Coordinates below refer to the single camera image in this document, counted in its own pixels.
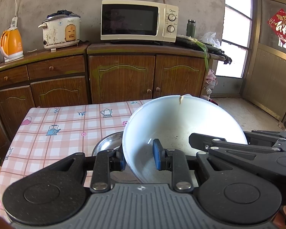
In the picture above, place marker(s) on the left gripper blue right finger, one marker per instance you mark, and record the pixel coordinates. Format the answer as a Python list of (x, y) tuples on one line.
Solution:
[(175, 161)]

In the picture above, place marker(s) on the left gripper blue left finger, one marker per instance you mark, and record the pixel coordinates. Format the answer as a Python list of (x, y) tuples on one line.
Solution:
[(104, 163)]

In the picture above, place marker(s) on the small steel bowl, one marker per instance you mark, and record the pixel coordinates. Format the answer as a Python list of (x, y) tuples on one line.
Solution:
[(113, 142)]

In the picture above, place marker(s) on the large white bowl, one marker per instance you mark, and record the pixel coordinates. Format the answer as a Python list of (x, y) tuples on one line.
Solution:
[(172, 119)]

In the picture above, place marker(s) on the pink checked tablecloth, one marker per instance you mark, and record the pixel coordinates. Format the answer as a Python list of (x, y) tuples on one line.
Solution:
[(47, 135)]

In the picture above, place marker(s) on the pink cloth hanging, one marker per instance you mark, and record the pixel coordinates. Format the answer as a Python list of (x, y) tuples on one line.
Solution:
[(211, 79)]

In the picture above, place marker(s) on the brown wooden sideboard cabinet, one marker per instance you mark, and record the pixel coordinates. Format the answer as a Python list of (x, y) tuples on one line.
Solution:
[(96, 73)]

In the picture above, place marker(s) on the green onion stalk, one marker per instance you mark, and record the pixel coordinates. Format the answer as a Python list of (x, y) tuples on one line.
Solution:
[(194, 43)]

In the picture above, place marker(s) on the black induction cooktop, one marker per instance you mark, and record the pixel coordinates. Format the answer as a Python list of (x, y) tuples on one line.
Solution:
[(216, 51)]

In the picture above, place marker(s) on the white plastic bag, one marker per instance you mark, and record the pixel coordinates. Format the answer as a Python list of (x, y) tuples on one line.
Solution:
[(210, 38)]

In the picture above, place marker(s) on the red paper door decoration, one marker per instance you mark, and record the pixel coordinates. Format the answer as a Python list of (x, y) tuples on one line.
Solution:
[(278, 25)]

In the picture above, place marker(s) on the green thermos bottle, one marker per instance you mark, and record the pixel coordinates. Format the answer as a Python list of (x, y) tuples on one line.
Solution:
[(190, 28)]

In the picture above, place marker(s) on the white rice cooker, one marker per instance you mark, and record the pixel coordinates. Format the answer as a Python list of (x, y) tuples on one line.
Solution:
[(60, 29)]

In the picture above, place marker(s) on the cream microwave oven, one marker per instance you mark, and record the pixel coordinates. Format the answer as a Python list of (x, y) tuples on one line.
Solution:
[(138, 20)]

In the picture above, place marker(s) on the orange electric kettle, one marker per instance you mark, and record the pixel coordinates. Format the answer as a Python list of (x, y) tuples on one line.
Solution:
[(11, 44)]

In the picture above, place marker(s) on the white power strip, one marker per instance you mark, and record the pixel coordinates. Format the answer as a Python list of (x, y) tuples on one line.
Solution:
[(14, 22)]

